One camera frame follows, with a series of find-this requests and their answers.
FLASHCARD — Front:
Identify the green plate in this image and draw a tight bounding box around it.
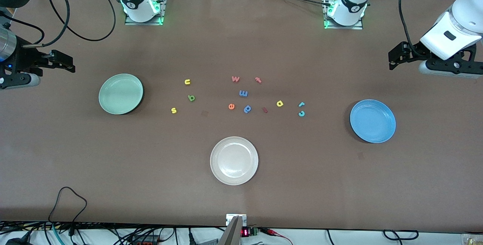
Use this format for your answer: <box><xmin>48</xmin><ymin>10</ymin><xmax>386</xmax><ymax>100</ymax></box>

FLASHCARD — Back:
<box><xmin>98</xmin><ymin>73</ymin><xmax>144</xmax><ymax>115</ymax></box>

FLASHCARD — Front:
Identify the blue plate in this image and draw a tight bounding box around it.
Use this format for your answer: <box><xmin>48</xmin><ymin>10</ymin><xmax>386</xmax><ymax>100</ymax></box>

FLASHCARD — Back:
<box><xmin>349</xmin><ymin>99</ymin><xmax>397</xmax><ymax>144</ymax></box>

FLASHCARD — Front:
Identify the white plate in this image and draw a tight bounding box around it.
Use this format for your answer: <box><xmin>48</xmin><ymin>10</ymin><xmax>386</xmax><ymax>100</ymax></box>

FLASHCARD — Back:
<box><xmin>210</xmin><ymin>136</ymin><xmax>259</xmax><ymax>186</ymax></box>

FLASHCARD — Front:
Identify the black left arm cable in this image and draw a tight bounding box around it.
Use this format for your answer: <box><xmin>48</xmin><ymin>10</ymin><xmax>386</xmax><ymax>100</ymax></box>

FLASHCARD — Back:
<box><xmin>398</xmin><ymin>0</ymin><xmax>429</xmax><ymax>57</ymax></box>

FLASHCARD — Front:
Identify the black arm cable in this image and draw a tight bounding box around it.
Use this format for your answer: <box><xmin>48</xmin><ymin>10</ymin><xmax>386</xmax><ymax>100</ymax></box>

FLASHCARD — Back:
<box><xmin>0</xmin><ymin>11</ymin><xmax>46</xmax><ymax>47</ymax></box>
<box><xmin>398</xmin><ymin>0</ymin><xmax>429</xmax><ymax>57</ymax></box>
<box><xmin>41</xmin><ymin>0</ymin><xmax>116</xmax><ymax>42</ymax></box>

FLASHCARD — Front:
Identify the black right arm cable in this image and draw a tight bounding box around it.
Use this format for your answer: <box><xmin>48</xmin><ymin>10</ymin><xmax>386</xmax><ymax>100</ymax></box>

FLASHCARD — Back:
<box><xmin>0</xmin><ymin>11</ymin><xmax>46</xmax><ymax>47</ymax></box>
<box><xmin>41</xmin><ymin>0</ymin><xmax>116</xmax><ymax>42</ymax></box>

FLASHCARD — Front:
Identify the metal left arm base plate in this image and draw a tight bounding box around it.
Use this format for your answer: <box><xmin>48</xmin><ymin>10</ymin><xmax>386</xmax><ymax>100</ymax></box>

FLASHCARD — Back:
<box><xmin>323</xmin><ymin>0</ymin><xmax>365</xmax><ymax>30</ymax></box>

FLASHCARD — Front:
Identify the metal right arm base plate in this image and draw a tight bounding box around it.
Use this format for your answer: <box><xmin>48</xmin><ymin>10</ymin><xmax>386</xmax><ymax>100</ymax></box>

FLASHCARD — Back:
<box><xmin>125</xmin><ymin>0</ymin><xmax>169</xmax><ymax>26</ymax></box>

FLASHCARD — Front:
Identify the thin black looped cable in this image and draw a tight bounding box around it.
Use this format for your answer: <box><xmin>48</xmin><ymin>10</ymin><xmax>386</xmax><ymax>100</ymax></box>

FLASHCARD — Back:
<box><xmin>48</xmin><ymin>186</ymin><xmax>88</xmax><ymax>236</ymax></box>

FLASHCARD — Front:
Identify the black coiled cable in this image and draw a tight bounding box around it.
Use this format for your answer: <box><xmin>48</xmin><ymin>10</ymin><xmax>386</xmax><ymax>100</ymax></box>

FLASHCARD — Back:
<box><xmin>383</xmin><ymin>230</ymin><xmax>420</xmax><ymax>240</ymax></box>

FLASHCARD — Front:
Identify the red clip lead cable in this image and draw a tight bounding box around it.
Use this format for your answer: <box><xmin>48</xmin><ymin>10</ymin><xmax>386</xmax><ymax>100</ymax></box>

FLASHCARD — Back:
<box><xmin>260</xmin><ymin>228</ymin><xmax>294</xmax><ymax>245</ymax></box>

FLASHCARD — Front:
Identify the gray front camera mount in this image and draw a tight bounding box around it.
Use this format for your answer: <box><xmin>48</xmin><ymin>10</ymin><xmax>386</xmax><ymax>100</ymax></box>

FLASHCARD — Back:
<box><xmin>218</xmin><ymin>214</ymin><xmax>248</xmax><ymax>245</ymax></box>

